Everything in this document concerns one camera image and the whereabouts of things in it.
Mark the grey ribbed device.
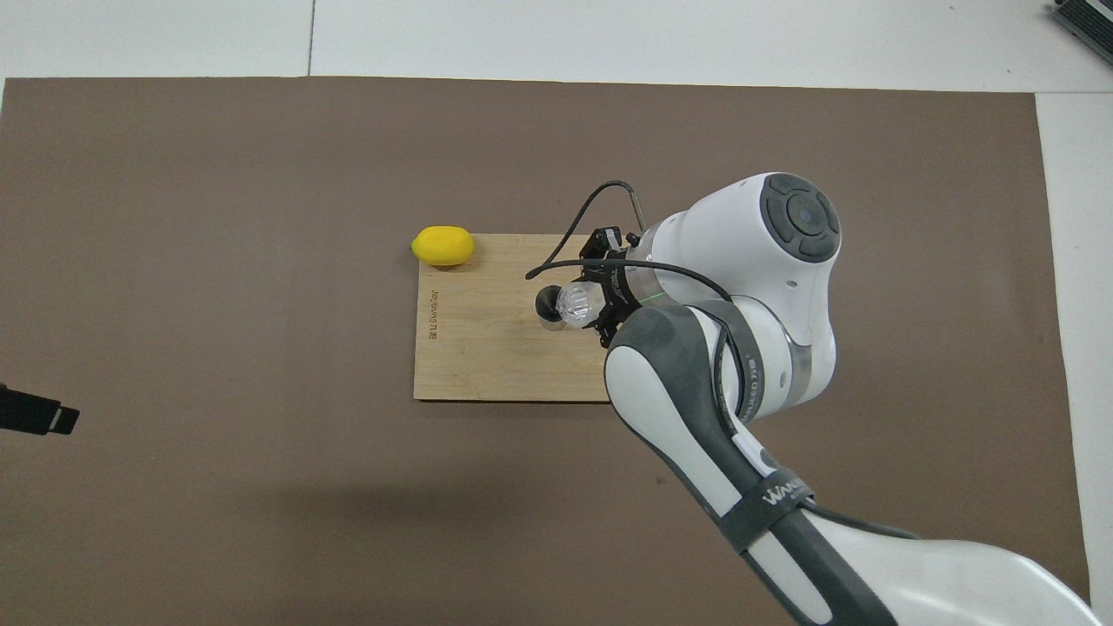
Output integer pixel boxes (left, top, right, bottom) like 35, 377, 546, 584
1048, 0, 1113, 66

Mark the bamboo cutting board, metal handle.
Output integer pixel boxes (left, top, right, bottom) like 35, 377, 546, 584
413, 233, 649, 403

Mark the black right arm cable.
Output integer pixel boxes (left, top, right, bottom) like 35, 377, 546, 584
524, 181, 757, 418

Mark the yellow lemon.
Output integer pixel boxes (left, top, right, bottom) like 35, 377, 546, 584
410, 225, 477, 267

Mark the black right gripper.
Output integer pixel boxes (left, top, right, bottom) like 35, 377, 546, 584
581, 226, 649, 349

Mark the small clear glass cup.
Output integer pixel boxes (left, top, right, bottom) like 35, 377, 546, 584
556, 280, 597, 330

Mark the steel double jigger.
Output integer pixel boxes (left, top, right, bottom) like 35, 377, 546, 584
533, 285, 568, 334

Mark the large brown table mat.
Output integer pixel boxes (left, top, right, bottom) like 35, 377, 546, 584
0, 77, 1095, 626

